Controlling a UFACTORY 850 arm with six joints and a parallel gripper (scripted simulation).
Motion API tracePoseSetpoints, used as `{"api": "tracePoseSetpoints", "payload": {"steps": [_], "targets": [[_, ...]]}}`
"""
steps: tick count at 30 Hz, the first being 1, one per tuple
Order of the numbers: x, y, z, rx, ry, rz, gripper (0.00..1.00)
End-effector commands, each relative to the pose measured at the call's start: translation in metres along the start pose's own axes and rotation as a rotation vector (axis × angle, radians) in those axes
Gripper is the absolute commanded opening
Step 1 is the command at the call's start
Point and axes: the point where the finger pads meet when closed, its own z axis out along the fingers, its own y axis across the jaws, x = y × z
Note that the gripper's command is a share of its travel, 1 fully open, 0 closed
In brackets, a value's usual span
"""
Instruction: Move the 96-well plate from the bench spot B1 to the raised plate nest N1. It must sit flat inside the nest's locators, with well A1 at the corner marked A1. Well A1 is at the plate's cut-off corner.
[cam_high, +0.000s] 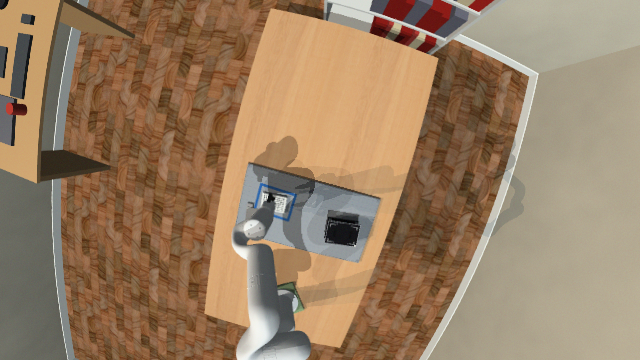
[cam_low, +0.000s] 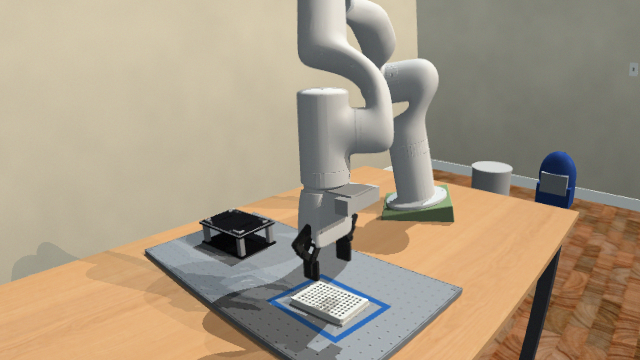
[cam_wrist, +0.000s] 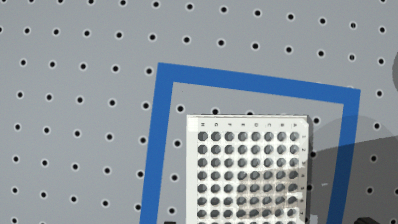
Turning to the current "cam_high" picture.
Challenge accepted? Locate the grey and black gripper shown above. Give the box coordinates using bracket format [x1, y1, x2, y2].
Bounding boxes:
[261, 193, 276, 217]

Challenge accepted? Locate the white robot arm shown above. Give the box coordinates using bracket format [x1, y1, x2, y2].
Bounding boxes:
[231, 202, 311, 360]

